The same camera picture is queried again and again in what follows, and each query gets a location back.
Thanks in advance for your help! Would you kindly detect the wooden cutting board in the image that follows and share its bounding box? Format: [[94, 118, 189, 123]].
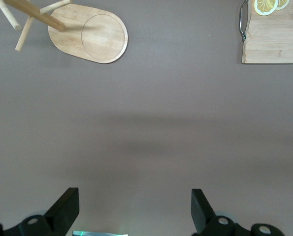
[[241, 0, 293, 64]]

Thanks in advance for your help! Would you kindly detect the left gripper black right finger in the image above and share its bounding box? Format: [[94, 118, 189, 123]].
[[191, 188, 285, 236]]

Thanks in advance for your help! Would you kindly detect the lemon slice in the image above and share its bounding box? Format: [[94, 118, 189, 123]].
[[254, 0, 280, 17], [275, 0, 291, 11]]

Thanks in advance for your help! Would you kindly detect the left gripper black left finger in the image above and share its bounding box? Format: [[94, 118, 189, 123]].
[[0, 187, 79, 236]]

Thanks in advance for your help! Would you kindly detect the wooden cup rack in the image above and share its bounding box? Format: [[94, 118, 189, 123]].
[[0, 0, 129, 64]]

